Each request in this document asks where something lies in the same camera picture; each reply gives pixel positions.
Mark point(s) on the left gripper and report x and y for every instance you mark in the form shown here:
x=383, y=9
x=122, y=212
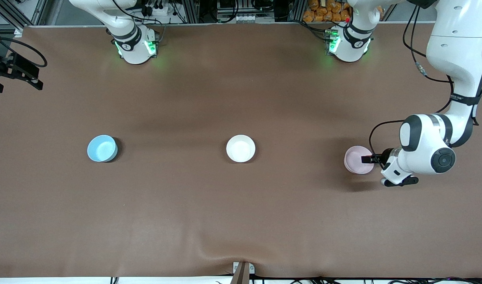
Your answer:
x=385, y=155

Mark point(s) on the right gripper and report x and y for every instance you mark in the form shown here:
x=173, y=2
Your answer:
x=13, y=68

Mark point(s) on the pink bowl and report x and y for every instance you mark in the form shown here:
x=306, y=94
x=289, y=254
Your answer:
x=353, y=159

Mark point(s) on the blue bowl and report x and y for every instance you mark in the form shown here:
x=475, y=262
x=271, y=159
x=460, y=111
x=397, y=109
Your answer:
x=101, y=149

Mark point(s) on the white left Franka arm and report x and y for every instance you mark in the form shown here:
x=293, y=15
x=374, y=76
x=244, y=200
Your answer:
x=453, y=39

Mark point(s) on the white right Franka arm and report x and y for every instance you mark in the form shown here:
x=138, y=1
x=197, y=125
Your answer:
x=134, y=51

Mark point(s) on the white bowl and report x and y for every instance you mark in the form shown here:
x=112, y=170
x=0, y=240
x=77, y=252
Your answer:
x=240, y=148

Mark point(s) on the brown table cloth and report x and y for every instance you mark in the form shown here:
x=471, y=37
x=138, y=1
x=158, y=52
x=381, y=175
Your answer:
x=240, y=213

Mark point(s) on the orange snack bag pile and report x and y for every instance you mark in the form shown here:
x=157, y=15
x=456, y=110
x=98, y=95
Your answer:
x=323, y=12

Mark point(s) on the white power strip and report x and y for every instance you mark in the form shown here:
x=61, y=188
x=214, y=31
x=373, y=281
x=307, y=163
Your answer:
x=158, y=10

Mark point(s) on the white socket bar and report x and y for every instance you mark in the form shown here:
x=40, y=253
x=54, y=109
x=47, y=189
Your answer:
x=246, y=18

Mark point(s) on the aluminium frame profile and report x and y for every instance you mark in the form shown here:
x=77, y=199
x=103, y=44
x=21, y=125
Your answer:
x=296, y=10
x=12, y=12
x=191, y=11

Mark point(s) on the grey metal clamp bracket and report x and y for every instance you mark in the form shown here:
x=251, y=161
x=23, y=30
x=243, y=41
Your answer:
x=252, y=268

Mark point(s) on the brown post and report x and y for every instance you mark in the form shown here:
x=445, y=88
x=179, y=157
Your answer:
x=240, y=276

